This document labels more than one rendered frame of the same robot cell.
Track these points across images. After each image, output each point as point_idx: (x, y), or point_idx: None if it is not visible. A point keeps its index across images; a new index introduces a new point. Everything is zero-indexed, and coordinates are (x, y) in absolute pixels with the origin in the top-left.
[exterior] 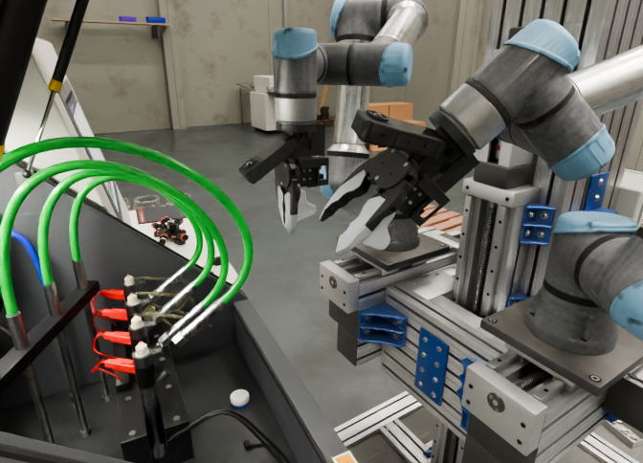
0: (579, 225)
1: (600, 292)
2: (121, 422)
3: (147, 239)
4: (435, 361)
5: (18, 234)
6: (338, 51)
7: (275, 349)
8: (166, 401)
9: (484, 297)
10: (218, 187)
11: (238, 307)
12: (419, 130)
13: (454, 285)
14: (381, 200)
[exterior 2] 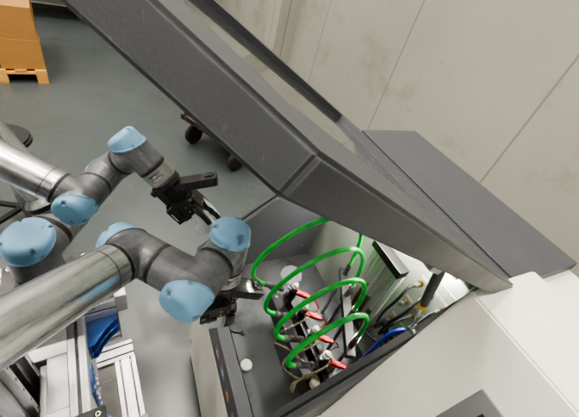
0: (53, 230)
1: (83, 224)
2: (298, 299)
3: (331, 380)
4: (95, 378)
5: (394, 329)
6: (181, 250)
7: (227, 351)
8: (283, 307)
9: (26, 376)
10: (273, 244)
11: (250, 413)
12: (187, 177)
13: (33, 403)
14: (204, 199)
